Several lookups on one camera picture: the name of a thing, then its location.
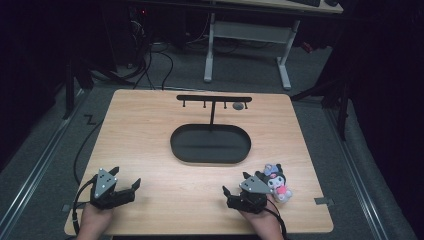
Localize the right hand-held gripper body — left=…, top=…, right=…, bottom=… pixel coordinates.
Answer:
left=226, top=175, right=274, bottom=215

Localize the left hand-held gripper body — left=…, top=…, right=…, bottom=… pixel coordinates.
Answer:
left=89, top=168, right=136, bottom=211

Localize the black and pink plush toy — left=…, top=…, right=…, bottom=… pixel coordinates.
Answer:
left=254, top=162, right=294, bottom=204

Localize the person's right hand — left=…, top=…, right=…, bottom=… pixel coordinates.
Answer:
left=239, top=194, right=285, bottom=240

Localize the person's left hand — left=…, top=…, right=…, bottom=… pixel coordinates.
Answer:
left=75, top=202, right=115, bottom=240

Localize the black hook stand with tray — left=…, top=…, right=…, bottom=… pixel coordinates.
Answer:
left=169, top=94, right=253, bottom=165

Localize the black metal stand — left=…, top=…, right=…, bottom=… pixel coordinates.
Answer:
left=61, top=59, right=96, bottom=121
left=289, top=78, right=352, bottom=142

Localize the white-legged desk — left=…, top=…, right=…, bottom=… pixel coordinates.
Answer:
left=202, top=0, right=345, bottom=92

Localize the black keyboard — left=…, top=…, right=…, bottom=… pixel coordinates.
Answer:
left=288, top=0, right=322, bottom=8

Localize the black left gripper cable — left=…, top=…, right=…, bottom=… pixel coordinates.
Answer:
left=71, top=176, right=98, bottom=236

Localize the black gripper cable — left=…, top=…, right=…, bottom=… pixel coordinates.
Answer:
left=265, top=197, right=289, bottom=240
left=71, top=176, right=98, bottom=236

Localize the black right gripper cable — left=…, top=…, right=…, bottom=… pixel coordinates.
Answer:
left=265, top=197, right=289, bottom=240

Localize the black floor cable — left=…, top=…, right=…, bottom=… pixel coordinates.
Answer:
left=73, top=118, right=105, bottom=186

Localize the metal floor rail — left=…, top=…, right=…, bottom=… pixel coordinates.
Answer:
left=0, top=87, right=88, bottom=231
left=323, top=107, right=390, bottom=240

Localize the bundle of black cables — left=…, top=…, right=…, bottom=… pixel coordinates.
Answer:
left=89, top=13, right=176, bottom=92

